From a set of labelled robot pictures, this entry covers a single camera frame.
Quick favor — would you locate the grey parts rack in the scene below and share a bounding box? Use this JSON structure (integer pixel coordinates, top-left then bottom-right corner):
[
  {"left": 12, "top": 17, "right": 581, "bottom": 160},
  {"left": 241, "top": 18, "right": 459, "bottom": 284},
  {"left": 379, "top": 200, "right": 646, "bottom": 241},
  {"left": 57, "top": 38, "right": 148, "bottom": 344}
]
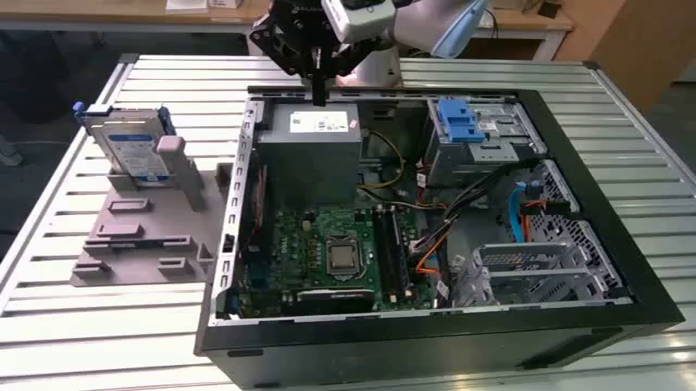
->
[{"left": 68, "top": 136, "right": 236, "bottom": 288}]

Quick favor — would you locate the RAM stick in rack slot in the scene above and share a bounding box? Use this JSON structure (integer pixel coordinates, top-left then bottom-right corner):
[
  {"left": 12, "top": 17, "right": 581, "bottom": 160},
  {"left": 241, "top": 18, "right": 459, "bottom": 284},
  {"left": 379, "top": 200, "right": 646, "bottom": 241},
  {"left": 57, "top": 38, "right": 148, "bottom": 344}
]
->
[{"left": 108, "top": 240, "right": 164, "bottom": 250}]

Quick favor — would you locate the silver CPU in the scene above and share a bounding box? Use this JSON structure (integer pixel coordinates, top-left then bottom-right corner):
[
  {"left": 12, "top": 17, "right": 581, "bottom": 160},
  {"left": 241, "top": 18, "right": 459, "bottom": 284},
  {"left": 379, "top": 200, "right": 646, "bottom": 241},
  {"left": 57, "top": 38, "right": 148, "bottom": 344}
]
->
[{"left": 327, "top": 243, "right": 359, "bottom": 275}]

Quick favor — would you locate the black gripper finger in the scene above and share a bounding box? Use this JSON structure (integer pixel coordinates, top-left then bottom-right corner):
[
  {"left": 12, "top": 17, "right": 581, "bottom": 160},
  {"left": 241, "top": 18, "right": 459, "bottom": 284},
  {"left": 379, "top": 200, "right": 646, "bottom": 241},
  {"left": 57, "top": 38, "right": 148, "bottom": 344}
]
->
[
  {"left": 248, "top": 18, "right": 321, "bottom": 107},
  {"left": 319, "top": 36, "right": 382, "bottom": 108}
]

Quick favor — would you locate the orange data wire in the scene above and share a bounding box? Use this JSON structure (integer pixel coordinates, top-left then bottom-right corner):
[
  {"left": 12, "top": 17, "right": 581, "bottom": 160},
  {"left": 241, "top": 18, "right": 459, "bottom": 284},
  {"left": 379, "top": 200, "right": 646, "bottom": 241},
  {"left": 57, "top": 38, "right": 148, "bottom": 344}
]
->
[{"left": 415, "top": 244, "right": 442, "bottom": 278}]

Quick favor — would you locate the orange red power wire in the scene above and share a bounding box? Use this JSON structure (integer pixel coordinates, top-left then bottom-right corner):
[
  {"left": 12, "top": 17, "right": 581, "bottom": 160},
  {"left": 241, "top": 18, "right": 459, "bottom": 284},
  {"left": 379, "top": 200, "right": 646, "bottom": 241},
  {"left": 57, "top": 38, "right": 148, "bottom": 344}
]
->
[{"left": 518, "top": 199, "right": 581, "bottom": 246}]

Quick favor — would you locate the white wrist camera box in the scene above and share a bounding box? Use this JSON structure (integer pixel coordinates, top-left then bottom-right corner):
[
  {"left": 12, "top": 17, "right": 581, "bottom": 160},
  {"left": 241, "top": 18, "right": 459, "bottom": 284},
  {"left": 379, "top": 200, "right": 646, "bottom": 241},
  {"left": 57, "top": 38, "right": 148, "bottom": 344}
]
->
[{"left": 319, "top": 0, "right": 396, "bottom": 44}]

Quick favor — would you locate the black graphics card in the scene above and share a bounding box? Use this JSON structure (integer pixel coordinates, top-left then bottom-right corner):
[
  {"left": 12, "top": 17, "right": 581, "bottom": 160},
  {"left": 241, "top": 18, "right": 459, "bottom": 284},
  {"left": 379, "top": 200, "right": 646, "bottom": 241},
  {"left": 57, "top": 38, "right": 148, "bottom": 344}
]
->
[{"left": 281, "top": 288, "right": 376, "bottom": 314}]

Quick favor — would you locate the black RAM stick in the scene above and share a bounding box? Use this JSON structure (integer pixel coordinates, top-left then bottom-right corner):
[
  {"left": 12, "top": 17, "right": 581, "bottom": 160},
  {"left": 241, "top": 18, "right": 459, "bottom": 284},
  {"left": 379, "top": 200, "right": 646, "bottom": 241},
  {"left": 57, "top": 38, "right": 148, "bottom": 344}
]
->
[{"left": 386, "top": 205, "right": 412, "bottom": 297}]

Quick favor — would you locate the yellow wire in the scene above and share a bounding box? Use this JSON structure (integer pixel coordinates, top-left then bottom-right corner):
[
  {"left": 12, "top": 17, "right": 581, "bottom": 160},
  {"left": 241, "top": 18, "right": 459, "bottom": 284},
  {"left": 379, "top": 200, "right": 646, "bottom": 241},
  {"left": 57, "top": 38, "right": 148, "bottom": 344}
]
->
[{"left": 356, "top": 130, "right": 406, "bottom": 191}]

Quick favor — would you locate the thin red wire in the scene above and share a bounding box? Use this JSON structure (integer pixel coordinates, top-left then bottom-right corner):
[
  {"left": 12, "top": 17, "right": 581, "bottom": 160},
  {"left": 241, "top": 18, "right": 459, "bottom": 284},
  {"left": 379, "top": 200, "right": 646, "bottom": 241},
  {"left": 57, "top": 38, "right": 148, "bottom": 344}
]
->
[{"left": 247, "top": 166, "right": 268, "bottom": 249}]

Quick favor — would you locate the grey power supply unit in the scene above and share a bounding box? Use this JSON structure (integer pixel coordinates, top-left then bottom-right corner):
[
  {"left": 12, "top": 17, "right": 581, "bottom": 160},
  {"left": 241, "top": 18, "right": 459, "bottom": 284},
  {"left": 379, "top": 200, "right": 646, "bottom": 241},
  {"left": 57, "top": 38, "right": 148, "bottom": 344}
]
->
[{"left": 253, "top": 102, "right": 363, "bottom": 209}]

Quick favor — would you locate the black wire bundle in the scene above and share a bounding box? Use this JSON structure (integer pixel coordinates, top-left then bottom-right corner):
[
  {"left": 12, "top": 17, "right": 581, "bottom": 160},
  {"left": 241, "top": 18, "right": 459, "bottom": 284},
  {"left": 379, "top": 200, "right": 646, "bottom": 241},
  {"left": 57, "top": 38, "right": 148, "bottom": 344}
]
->
[{"left": 412, "top": 158, "right": 545, "bottom": 261}]

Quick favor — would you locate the metal optical drive cage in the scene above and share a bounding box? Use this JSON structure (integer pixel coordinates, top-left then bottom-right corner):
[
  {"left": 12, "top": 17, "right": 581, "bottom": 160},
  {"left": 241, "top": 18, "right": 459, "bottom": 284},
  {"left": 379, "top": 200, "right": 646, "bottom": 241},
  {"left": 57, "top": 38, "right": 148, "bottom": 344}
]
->
[{"left": 423, "top": 96, "right": 547, "bottom": 188}]

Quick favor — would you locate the multicolour power wire bundle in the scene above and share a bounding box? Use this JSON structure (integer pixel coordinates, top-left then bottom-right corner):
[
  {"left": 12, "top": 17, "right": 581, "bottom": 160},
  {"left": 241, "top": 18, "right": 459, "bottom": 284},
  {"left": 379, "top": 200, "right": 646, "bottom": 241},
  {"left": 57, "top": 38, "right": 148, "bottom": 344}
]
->
[{"left": 412, "top": 160, "right": 452, "bottom": 211}]

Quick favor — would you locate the wooden desk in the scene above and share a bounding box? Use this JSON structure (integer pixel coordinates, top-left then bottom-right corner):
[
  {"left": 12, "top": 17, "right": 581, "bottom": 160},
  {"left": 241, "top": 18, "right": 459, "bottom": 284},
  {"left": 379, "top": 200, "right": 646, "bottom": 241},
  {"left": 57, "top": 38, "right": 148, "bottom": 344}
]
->
[{"left": 0, "top": 0, "right": 575, "bottom": 62}]

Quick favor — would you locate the grey metal foot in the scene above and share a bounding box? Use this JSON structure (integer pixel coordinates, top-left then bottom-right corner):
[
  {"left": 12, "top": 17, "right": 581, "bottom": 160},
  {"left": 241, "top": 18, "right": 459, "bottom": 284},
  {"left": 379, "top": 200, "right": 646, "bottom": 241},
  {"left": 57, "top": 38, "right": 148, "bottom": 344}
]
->
[{"left": 0, "top": 136, "right": 24, "bottom": 167}]

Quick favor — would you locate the white paper sheet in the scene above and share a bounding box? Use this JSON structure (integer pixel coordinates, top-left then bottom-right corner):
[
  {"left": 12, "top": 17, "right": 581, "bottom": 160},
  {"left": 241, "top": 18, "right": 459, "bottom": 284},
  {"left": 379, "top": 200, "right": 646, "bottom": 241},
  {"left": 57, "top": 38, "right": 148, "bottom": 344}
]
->
[{"left": 165, "top": 0, "right": 208, "bottom": 13}]

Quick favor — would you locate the green motherboard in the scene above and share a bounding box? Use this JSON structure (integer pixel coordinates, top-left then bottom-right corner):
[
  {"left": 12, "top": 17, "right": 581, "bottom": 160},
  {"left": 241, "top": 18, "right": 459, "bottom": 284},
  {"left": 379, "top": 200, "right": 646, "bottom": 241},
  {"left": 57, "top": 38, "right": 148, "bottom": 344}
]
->
[{"left": 237, "top": 205, "right": 435, "bottom": 319}]

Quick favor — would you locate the black CPU socket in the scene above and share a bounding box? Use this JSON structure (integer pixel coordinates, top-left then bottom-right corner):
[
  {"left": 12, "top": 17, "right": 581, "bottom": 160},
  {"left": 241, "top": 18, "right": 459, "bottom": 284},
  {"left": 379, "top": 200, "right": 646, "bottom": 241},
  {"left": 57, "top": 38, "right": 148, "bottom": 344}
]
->
[{"left": 323, "top": 234, "right": 364, "bottom": 283}]

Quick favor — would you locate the blue data wire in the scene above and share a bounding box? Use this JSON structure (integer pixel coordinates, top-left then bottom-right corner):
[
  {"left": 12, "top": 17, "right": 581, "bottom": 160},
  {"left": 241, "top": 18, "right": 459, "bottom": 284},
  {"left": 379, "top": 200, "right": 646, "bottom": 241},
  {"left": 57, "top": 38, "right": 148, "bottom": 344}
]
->
[{"left": 509, "top": 182, "right": 539, "bottom": 245}]

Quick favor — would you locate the black open PC case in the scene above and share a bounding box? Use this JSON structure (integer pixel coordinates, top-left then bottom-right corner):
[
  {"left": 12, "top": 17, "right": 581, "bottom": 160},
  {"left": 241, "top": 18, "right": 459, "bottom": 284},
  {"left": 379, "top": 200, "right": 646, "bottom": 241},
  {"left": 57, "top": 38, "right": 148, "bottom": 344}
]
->
[{"left": 193, "top": 85, "right": 685, "bottom": 390}]

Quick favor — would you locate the hard disk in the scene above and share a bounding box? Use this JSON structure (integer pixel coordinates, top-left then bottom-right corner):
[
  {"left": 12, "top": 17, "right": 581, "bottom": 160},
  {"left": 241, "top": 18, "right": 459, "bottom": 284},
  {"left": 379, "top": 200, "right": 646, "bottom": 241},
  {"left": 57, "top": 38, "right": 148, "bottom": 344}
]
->
[{"left": 72, "top": 103, "right": 175, "bottom": 189}]

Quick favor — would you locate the blue drive cage latch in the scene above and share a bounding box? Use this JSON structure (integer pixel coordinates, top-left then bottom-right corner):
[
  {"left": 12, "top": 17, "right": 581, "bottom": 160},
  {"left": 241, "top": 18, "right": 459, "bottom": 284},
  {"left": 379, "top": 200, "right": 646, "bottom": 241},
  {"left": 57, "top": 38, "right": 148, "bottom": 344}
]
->
[{"left": 436, "top": 99, "right": 488, "bottom": 143}]

